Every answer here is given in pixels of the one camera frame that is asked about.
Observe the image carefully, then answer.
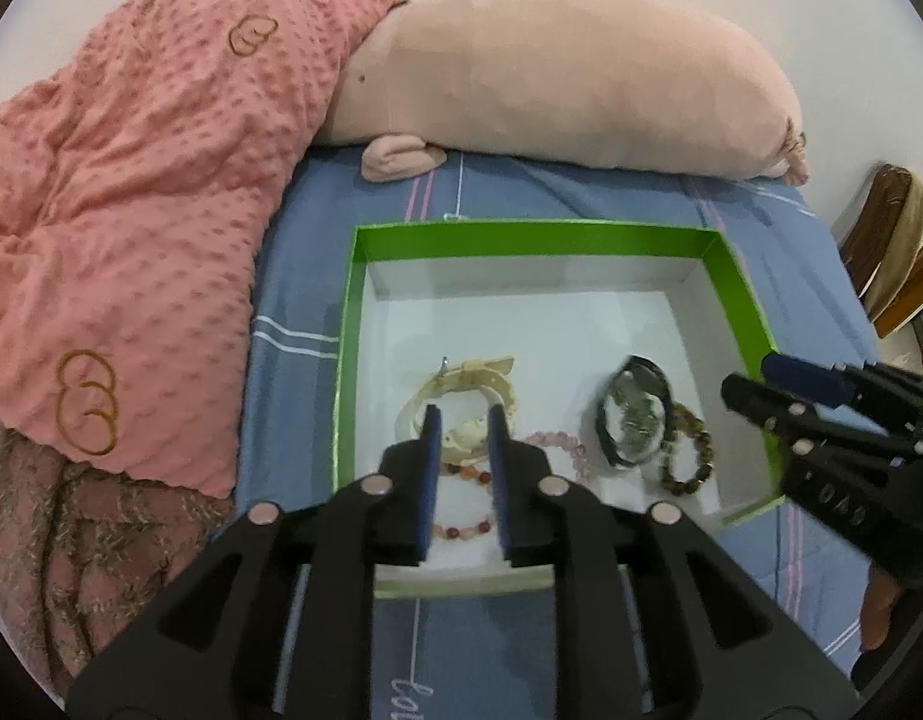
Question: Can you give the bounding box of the red bead bracelet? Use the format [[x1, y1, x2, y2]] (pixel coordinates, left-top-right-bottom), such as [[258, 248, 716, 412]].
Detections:
[[429, 461, 501, 542]]

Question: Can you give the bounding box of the brown woven blanket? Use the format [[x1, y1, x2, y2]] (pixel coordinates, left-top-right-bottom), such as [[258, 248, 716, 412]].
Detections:
[[0, 427, 239, 692]]

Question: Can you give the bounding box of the wooden chair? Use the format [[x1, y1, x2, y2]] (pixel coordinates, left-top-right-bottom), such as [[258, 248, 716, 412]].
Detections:
[[838, 163, 923, 325]]

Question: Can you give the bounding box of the pink dotted blanket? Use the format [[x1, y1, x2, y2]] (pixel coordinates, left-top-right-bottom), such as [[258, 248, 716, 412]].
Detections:
[[0, 0, 426, 500]]

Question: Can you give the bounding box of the pink bead bracelet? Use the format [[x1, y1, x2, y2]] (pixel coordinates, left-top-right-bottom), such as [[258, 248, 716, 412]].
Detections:
[[525, 429, 591, 478]]

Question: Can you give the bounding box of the pink plush pillow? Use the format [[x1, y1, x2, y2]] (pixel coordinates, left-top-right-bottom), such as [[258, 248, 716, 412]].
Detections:
[[315, 0, 811, 185]]

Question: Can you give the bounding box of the green cardboard box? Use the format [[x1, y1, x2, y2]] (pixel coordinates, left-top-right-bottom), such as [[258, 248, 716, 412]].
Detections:
[[331, 219, 789, 601]]

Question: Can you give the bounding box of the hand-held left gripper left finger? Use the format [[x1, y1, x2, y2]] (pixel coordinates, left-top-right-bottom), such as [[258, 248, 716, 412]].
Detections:
[[67, 405, 443, 720]]

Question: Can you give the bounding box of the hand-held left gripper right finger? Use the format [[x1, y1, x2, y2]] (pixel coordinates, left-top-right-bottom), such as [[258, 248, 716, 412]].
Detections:
[[487, 405, 859, 720]]

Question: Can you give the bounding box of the person's right hand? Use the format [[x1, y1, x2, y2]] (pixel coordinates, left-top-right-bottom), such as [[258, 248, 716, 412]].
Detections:
[[861, 562, 909, 652]]

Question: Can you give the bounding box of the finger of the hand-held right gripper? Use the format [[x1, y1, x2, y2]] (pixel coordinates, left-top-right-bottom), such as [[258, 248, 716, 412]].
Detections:
[[720, 373, 891, 460], [761, 352, 923, 428]]

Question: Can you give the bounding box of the brown bead bracelet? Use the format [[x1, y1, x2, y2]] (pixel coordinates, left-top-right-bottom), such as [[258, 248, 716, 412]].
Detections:
[[658, 401, 714, 497]]

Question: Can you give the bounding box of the cream wrist watch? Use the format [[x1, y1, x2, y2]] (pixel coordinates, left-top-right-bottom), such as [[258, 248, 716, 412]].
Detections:
[[396, 356, 517, 467]]

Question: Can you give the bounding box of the black wrist watch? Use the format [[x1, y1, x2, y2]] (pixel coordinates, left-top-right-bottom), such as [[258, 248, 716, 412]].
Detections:
[[597, 355, 674, 471]]

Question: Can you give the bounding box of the beige cloth on chair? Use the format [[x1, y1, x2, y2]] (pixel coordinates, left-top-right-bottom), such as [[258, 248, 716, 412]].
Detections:
[[862, 171, 923, 316]]

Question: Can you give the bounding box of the blue striped bedsheet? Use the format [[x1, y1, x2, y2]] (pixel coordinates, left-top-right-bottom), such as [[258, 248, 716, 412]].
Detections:
[[206, 146, 883, 720]]

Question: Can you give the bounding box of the green bead charm bracelet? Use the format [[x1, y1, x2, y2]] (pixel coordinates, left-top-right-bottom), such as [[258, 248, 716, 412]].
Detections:
[[613, 382, 663, 460]]

